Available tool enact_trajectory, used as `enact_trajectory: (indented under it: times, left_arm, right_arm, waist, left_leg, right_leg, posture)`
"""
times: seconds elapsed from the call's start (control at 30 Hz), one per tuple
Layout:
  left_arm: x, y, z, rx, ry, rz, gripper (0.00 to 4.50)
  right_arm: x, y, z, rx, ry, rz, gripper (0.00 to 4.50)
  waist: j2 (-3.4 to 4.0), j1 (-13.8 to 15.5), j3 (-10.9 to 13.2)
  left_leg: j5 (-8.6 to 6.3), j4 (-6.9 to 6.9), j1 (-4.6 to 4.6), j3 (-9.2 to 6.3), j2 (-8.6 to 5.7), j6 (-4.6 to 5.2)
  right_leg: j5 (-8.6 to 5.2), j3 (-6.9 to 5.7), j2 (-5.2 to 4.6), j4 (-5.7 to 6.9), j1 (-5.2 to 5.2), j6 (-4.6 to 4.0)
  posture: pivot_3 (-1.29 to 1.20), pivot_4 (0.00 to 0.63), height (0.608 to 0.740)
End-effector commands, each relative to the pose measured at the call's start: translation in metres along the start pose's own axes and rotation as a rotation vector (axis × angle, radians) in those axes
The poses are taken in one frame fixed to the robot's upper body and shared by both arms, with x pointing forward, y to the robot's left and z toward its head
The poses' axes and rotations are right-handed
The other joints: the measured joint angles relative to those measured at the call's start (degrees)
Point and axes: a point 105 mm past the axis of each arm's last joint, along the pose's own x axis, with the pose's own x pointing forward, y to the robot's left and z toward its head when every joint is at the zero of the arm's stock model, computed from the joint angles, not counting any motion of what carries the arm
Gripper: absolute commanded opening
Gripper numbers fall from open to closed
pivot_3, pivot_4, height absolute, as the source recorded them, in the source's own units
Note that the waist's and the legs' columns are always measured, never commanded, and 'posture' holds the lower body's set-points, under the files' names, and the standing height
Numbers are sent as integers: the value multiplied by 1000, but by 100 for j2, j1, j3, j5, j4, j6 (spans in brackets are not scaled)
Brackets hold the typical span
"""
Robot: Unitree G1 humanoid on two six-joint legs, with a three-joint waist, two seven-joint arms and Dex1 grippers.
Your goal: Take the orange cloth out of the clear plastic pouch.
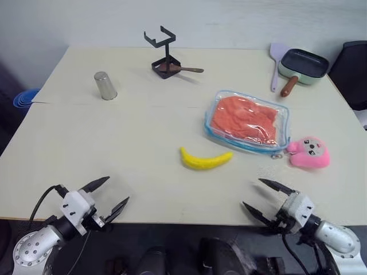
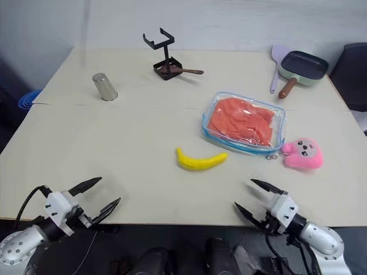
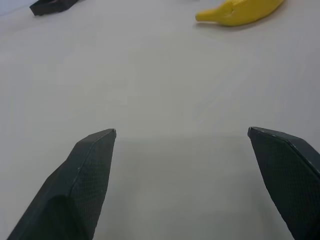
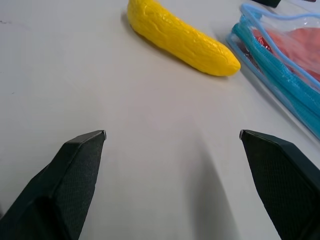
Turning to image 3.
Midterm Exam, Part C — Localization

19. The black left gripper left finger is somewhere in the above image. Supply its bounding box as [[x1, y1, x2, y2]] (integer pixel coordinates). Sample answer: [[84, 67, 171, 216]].
[[6, 128, 117, 240]]

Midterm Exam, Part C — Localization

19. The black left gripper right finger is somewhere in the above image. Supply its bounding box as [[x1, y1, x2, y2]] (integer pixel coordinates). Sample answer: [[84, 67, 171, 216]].
[[247, 126, 320, 240]]

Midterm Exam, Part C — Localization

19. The yellow banana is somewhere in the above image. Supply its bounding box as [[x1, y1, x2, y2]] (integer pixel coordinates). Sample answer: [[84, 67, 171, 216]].
[[195, 0, 286, 27]]

